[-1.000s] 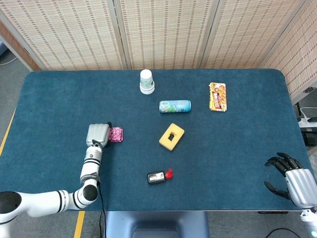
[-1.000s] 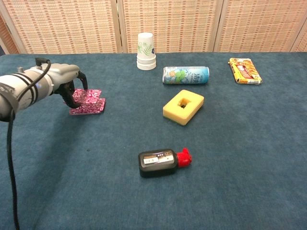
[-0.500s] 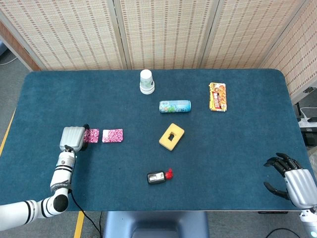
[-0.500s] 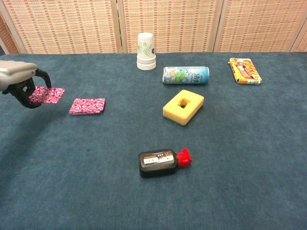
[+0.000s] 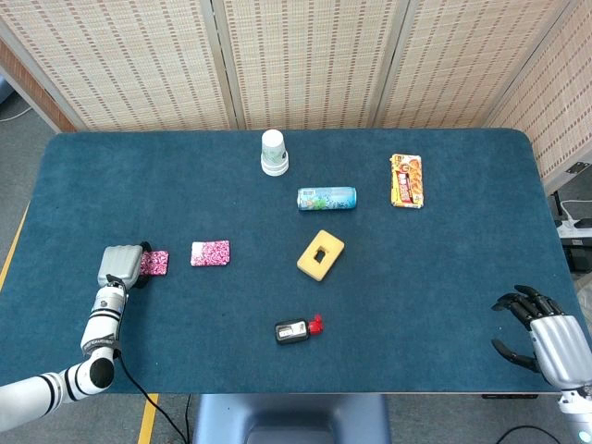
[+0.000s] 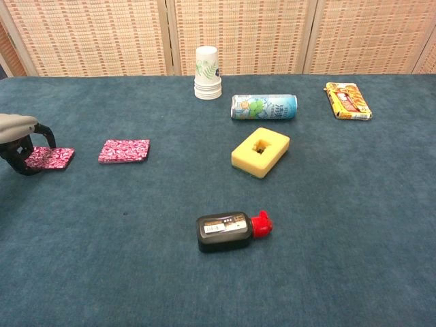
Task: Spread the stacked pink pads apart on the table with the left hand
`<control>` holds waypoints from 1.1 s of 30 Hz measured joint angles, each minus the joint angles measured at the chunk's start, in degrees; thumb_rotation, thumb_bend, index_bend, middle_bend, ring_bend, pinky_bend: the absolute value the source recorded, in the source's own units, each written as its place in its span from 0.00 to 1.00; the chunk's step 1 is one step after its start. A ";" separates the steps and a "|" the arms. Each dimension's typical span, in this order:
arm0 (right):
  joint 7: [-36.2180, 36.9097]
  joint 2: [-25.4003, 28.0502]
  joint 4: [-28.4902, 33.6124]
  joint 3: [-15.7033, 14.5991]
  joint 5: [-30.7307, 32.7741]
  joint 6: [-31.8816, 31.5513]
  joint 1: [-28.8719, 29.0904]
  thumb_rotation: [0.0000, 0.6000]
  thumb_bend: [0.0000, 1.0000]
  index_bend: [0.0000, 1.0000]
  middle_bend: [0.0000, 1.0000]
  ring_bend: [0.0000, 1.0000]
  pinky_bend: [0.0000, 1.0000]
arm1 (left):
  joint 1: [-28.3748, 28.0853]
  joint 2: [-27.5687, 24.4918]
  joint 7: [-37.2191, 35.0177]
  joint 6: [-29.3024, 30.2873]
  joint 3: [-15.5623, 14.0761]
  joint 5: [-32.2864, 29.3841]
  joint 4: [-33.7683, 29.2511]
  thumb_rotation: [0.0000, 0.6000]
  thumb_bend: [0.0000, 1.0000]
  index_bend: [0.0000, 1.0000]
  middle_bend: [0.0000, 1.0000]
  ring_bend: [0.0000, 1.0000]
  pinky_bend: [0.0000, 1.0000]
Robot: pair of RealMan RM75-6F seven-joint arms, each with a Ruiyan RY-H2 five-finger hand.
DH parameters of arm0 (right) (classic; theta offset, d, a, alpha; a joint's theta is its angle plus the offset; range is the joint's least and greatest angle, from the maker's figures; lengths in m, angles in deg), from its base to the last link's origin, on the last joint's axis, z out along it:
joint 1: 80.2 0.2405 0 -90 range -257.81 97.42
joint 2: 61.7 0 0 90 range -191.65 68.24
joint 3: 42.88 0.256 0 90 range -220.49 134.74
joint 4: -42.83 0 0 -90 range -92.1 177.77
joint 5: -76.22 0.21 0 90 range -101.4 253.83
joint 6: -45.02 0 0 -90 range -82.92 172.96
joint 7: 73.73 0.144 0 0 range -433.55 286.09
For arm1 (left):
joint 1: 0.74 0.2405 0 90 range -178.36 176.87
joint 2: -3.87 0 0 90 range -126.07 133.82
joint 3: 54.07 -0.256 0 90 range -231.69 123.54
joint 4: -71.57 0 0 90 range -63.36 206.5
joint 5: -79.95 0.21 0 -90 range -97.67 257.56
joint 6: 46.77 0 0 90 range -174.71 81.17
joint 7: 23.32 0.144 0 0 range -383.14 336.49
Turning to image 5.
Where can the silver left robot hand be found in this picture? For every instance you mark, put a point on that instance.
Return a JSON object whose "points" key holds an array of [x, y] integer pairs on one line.
{"points": [[118, 263]]}

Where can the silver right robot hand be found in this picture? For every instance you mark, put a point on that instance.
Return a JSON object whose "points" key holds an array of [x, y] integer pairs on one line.
{"points": [[559, 342]]}

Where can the pink speckled parallelogram tile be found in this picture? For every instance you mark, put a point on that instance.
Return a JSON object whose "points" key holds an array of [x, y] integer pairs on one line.
{"points": [[157, 262]]}

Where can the pink patterned packet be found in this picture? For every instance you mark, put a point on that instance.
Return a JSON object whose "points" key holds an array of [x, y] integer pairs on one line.
{"points": [[210, 253]]}

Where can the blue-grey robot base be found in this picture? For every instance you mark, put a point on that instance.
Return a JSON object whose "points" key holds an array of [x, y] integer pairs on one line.
{"points": [[291, 418]]}

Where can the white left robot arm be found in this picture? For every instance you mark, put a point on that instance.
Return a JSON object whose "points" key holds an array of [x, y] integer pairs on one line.
{"points": [[99, 328]]}

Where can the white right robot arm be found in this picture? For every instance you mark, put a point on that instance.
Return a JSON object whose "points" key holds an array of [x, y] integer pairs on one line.
{"points": [[578, 411]]}

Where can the black table control panel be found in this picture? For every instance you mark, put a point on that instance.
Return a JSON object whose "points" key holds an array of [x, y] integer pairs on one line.
{"points": [[509, 396]]}

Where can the black box on floor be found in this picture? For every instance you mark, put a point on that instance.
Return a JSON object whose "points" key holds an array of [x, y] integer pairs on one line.
{"points": [[580, 254]]}

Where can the yellow floor tape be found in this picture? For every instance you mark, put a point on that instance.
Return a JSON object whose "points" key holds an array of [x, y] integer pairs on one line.
{"points": [[148, 418], [11, 250]]}

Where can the white power strip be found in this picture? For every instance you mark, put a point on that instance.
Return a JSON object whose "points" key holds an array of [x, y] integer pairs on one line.
{"points": [[575, 227]]}

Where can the blue felt table cover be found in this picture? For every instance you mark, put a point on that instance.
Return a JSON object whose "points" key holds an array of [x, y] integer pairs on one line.
{"points": [[416, 300]]}

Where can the metal screen hinge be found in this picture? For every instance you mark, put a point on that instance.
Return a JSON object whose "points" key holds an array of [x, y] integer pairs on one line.
{"points": [[578, 167]]}

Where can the black ink bottle red cap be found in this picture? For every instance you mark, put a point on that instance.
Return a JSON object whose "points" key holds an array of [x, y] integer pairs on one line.
{"points": [[290, 332]]}

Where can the white paper cup stack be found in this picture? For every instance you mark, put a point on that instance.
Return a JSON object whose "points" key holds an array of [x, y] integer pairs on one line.
{"points": [[274, 152]]}

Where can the woven bamboo screen panel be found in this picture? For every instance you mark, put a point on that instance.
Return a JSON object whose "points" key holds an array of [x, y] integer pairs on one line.
{"points": [[310, 60], [28, 78], [559, 106], [462, 60], [129, 60]]}

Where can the yellow sponge with square hole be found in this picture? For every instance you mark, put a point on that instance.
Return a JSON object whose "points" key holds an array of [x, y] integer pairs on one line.
{"points": [[333, 247]]}

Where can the yellow snack packet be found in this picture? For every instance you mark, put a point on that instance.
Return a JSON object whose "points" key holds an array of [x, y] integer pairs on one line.
{"points": [[408, 182]]}

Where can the light blue drink can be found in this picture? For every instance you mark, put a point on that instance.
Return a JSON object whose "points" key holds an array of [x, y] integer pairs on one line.
{"points": [[328, 199]]}

